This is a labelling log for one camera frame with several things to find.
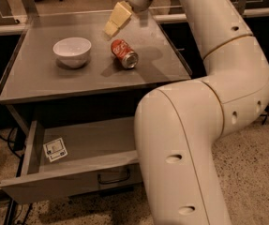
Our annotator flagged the black floor cable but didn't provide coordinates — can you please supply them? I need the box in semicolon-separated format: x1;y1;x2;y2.
0;127;25;159

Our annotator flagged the open grey top drawer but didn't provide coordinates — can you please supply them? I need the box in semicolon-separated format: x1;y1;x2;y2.
0;117;142;204

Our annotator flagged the grey metal cabinet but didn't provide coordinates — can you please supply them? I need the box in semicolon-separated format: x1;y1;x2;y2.
0;8;193;136

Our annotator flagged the red coke can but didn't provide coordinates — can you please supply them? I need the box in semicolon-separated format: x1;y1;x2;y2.
111;39;139;69

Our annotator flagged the white fiducial tag sticker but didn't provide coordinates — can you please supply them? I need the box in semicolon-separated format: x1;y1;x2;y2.
43;138;67;162

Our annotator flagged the white ceramic bowl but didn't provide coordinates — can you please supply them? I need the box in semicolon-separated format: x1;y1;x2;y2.
52;37;92;68

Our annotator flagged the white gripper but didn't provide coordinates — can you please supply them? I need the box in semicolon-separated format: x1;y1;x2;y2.
104;0;154;38

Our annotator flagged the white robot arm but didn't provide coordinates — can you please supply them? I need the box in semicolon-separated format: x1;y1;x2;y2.
134;0;269;225

